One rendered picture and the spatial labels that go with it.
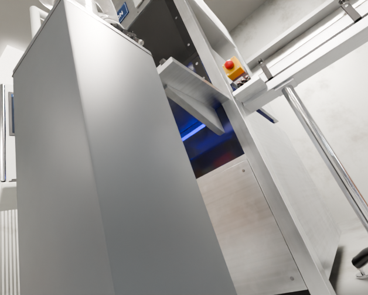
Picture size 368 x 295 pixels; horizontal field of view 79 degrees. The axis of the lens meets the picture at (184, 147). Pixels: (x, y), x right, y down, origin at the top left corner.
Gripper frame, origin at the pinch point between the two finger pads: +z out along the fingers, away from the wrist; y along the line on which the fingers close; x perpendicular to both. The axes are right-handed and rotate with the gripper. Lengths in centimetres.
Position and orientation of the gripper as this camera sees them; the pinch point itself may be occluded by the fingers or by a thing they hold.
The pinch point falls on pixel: (132, 38)
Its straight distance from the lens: 105.5
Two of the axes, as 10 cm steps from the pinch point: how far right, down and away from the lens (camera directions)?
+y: -3.4, -2.1, -9.2
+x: 5.4, -8.4, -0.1
